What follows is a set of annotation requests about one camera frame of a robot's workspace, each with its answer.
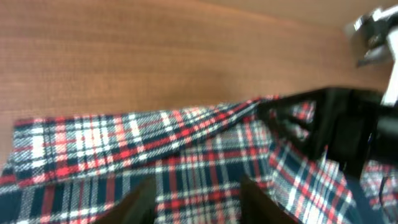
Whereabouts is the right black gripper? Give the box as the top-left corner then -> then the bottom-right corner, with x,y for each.
257,87 -> 397,177

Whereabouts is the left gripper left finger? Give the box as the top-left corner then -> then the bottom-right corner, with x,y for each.
94,177 -> 156,224

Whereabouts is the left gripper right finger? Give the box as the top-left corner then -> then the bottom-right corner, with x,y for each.
239,176 -> 298,224

